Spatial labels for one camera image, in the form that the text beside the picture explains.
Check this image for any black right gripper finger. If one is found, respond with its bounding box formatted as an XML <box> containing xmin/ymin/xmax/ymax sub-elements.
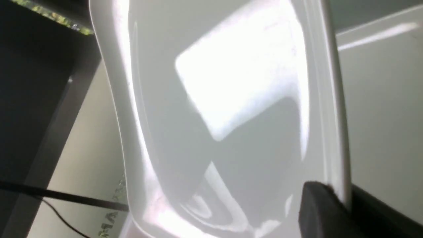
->
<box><xmin>298</xmin><ymin>181</ymin><xmax>423</xmax><ymax>238</ymax></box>

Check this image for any large white square plate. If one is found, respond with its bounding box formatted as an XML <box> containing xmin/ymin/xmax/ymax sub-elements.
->
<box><xmin>89</xmin><ymin>0</ymin><xmax>352</xmax><ymax>238</ymax></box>

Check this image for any large white plastic tub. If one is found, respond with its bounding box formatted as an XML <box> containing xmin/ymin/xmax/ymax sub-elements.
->
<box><xmin>28</xmin><ymin>0</ymin><xmax>422</xmax><ymax>238</ymax></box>

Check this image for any black cable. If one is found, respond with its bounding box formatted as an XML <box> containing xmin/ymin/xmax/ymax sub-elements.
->
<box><xmin>0</xmin><ymin>181</ymin><xmax>129</xmax><ymax>238</ymax></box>

